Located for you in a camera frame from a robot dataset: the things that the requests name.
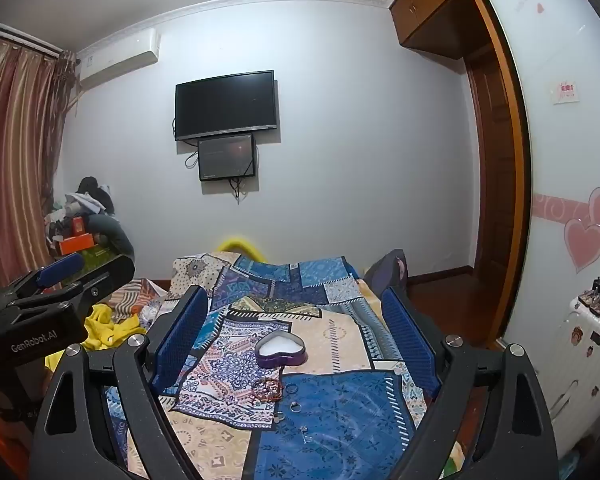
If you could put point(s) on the wooden wardrobe frame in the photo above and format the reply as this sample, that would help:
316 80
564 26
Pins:
522 210

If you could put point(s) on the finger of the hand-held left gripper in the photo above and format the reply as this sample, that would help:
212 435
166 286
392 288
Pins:
105 282
60 267

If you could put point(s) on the white stickered suitcase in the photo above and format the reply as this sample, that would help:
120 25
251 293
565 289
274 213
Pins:
590 370

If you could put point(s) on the orange box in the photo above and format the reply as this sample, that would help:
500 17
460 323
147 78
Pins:
75 244

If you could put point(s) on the green patterned bag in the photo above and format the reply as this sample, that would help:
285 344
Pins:
102 255

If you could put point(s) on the red white paper label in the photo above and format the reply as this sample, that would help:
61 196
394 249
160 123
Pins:
563 92

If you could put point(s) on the brown striped cloth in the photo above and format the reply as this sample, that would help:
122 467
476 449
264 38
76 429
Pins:
140 300

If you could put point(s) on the striped brown curtain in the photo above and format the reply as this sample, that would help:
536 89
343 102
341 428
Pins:
15 160

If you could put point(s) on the white air conditioner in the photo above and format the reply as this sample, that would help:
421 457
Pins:
117 57

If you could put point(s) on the patchwork patterned blanket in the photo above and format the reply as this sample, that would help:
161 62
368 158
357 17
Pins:
330 410

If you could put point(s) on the black wall television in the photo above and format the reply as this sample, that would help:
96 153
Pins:
225 105

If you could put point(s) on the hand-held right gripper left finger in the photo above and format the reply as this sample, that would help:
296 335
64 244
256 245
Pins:
180 340

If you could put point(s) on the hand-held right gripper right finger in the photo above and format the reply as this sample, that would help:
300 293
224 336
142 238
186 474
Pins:
410 345

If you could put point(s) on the yellow plastic object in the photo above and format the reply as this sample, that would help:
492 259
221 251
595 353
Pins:
240 246

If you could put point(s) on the dark curtain rod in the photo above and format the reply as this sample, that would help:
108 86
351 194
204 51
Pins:
25 40

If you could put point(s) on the red box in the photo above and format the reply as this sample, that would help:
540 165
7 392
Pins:
78 225

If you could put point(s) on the yellow cloth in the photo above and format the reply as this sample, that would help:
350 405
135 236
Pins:
105 330

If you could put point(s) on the dark purple bag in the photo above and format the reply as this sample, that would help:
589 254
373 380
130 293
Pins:
387 270

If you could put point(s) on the pile of clothes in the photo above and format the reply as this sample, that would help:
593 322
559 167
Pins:
100 200

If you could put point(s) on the small black wall monitor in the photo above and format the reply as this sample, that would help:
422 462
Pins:
226 157

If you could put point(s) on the purple heart-shaped tin box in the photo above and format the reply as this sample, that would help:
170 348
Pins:
280 347

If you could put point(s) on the white heart-print wardrobe door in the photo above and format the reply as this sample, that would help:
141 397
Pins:
570 170

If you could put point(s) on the wooden overhead cabinet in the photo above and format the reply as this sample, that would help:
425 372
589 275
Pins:
430 5

